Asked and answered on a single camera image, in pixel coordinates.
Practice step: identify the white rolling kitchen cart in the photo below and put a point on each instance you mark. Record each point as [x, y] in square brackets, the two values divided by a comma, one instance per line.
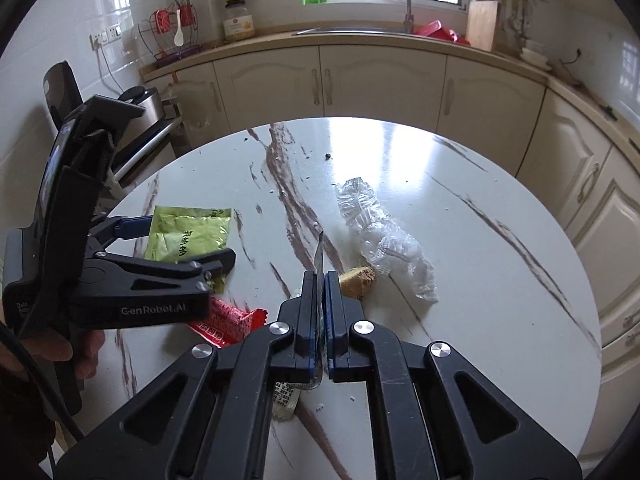
[142, 152]

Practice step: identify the brown cork piece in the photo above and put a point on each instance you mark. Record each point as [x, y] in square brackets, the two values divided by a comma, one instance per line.
[357, 280]

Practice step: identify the person's left hand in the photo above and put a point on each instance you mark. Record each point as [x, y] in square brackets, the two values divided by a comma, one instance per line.
[90, 355]

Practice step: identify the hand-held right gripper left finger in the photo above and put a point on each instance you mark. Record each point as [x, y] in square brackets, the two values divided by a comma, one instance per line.
[307, 310]

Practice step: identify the wooden cutting board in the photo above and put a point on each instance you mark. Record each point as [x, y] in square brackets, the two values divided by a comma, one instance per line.
[482, 25]

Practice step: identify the silver kitchen appliance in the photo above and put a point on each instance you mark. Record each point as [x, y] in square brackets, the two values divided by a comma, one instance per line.
[150, 110]

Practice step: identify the green snack packet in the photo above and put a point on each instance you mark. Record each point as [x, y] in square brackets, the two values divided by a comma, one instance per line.
[175, 230]

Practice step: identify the white plastic spoon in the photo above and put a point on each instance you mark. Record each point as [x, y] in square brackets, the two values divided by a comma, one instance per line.
[178, 35]

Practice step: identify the cream kitchen cabinets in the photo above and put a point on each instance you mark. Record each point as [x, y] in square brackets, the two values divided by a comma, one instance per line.
[380, 85]

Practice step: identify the steel sink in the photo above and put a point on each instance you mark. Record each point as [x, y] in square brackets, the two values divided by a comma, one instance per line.
[350, 30]

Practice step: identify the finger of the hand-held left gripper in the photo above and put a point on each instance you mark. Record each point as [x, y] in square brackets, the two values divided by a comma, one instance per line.
[200, 262]
[135, 227]

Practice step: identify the red white cup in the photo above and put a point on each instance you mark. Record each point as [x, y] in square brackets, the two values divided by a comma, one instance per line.
[187, 14]
[162, 19]

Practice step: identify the red snack wrapper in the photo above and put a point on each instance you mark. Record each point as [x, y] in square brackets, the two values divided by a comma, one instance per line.
[225, 317]

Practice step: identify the red plastic basin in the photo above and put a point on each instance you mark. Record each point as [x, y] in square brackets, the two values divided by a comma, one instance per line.
[442, 32]

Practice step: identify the crushed clear plastic bottle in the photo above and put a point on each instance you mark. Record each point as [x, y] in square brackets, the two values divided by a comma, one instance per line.
[380, 240]

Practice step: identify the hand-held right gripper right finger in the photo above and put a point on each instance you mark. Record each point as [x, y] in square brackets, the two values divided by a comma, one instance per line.
[330, 292]

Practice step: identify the silver foil wrapper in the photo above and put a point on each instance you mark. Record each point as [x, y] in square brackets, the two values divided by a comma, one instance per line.
[319, 255]

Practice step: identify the clear glass jar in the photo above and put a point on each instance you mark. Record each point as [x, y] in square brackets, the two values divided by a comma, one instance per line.
[239, 22]

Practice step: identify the white wall socket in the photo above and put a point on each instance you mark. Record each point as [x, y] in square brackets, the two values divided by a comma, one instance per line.
[106, 36]

